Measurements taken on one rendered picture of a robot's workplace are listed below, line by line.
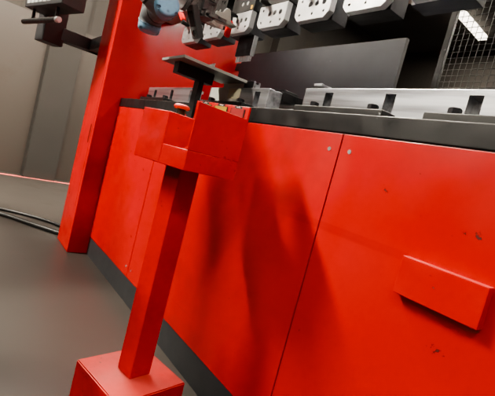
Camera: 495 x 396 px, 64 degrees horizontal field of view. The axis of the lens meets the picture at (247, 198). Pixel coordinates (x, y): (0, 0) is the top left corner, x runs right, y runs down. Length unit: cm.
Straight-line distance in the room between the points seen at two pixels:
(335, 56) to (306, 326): 136
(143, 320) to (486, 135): 83
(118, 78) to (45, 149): 244
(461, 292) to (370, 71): 125
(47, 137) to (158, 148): 370
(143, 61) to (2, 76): 249
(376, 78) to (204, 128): 105
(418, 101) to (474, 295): 46
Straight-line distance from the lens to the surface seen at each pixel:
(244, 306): 112
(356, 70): 188
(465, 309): 74
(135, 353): 109
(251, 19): 160
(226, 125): 93
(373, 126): 89
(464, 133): 79
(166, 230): 97
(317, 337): 94
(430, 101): 99
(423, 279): 76
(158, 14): 135
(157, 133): 96
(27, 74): 468
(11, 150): 470
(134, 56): 233
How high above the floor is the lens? 71
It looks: 5 degrees down
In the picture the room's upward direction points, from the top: 15 degrees clockwise
